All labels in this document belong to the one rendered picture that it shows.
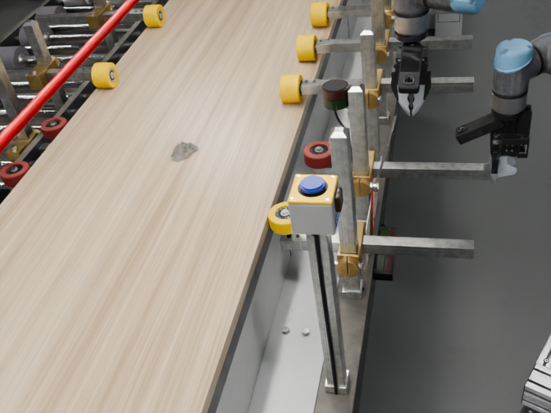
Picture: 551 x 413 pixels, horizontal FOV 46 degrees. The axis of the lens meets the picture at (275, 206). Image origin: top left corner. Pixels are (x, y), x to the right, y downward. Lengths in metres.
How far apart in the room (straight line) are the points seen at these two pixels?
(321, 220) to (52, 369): 0.61
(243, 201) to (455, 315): 1.14
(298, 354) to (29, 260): 0.65
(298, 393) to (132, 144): 0.83
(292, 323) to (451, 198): 1.46
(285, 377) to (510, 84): 0.81
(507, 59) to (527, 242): 1.37
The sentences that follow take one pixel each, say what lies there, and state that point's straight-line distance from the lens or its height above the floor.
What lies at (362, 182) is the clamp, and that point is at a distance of 1.59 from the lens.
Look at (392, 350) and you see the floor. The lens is 2.32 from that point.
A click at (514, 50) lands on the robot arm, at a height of 1.18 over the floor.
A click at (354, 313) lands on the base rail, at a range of 1.50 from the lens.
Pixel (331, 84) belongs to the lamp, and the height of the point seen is 1.11.
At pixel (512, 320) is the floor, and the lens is 2.44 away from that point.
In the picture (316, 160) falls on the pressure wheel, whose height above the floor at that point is 0.90.
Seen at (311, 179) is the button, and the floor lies 1.23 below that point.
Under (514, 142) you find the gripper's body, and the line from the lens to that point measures 1.57.
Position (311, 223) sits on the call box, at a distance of 1.01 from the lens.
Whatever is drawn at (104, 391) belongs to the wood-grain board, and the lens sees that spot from 1.24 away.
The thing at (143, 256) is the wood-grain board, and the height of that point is 0.90.
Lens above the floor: 1.84
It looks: 39 degrees down
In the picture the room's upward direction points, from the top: 10 degrees counter-clockwise
